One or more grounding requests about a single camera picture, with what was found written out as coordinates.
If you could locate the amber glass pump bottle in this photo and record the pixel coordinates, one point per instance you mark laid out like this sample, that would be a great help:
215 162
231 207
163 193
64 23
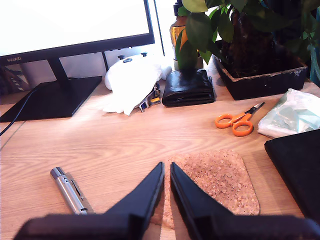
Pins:
176 32

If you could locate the square cork coaster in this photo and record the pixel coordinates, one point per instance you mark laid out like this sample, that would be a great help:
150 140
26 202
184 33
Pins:
220 180

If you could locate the metal carabiner with yellow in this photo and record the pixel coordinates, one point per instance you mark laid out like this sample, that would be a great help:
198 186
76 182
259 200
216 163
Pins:
152 100

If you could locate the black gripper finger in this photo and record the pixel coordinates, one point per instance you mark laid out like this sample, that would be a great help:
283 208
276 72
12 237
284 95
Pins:
190 200
147 197

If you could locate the white crumpled plastic bag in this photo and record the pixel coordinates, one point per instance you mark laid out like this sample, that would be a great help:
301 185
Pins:
130 100

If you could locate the teal glass vase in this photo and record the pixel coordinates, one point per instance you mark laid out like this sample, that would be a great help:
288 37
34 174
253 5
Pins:
315 65

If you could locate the pale green plastic packet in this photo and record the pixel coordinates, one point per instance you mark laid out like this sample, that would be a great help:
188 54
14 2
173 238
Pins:
292 115

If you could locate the black leather wallet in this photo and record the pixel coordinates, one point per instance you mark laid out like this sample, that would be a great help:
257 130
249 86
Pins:
187 87

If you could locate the metallic silver laser pointer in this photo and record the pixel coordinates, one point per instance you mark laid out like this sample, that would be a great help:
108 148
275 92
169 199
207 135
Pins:
66 187

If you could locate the black Huawei monitor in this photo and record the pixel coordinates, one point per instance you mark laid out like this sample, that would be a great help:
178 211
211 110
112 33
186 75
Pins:
75 25

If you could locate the black flat notebook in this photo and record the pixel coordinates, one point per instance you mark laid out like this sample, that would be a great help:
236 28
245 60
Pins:
300 170

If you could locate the black square plant pot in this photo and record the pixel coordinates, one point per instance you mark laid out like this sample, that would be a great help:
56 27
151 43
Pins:
262 86

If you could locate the green leafy house plant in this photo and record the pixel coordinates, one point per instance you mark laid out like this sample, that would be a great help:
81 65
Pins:
197 30

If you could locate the white game controller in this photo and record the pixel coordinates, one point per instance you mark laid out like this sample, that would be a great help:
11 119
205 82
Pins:
117 72

